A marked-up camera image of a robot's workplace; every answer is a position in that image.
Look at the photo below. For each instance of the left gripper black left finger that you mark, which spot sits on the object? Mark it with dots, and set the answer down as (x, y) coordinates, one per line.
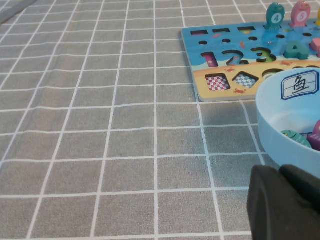
(270, 212)

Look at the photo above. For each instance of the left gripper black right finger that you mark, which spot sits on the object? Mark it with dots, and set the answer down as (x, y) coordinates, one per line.
(305, 187)

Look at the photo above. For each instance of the teal striped fish piece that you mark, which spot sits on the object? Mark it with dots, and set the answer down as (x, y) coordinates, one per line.
(296, 138)

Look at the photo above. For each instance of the purple fish piece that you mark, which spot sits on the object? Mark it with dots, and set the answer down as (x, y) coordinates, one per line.
(315, 137)

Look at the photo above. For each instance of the light blue plastic bowl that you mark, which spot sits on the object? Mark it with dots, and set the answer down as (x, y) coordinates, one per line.
(275, 130)

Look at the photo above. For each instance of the paper label on blue bowl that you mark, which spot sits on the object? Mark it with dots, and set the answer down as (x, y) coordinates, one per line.
(300, 83)

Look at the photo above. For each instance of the colourful wooden puzzle board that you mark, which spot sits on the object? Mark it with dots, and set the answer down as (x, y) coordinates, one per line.
(225, 60)

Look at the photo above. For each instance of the yellow fish piece number 6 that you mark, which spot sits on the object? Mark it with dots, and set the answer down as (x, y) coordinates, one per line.
(318, 17)

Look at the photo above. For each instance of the pink fish piece number 5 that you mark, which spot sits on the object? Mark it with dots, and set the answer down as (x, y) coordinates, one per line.
(301, 15)

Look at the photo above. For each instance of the teal fish piece number 4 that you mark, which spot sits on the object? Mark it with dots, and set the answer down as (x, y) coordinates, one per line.
(275, 16)

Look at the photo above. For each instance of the grey checked tablecloth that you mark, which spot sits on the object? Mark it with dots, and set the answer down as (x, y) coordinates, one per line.
(100, 125)

